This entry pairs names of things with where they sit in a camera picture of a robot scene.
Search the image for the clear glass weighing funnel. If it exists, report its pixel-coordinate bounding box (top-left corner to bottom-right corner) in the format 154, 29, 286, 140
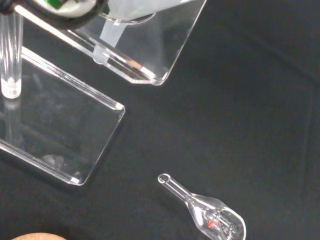
157, 172, 247, 240

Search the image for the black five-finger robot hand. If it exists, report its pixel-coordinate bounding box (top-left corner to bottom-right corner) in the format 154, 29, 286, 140
0, 0, 109, 29

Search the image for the black bench cloth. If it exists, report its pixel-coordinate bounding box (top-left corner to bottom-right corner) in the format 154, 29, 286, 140
0, 0, 320, 240

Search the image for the clear acrylic funnel stand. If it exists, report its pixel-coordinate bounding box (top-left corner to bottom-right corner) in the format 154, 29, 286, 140
0, 0, 208, 187

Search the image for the brown cork ring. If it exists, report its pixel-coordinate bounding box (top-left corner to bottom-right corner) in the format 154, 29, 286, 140
10, 232, 68, 240

